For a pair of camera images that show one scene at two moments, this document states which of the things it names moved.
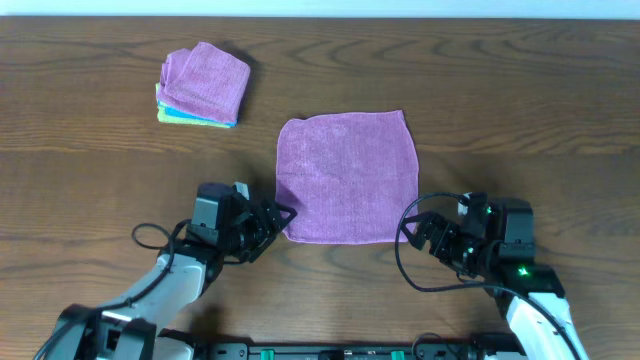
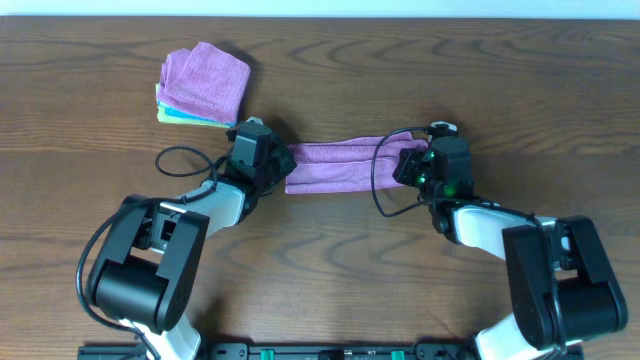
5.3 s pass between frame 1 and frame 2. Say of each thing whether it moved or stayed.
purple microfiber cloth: moved
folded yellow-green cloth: stayed
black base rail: stayed
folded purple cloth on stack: stayed
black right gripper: moved
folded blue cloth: stayed
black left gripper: moved
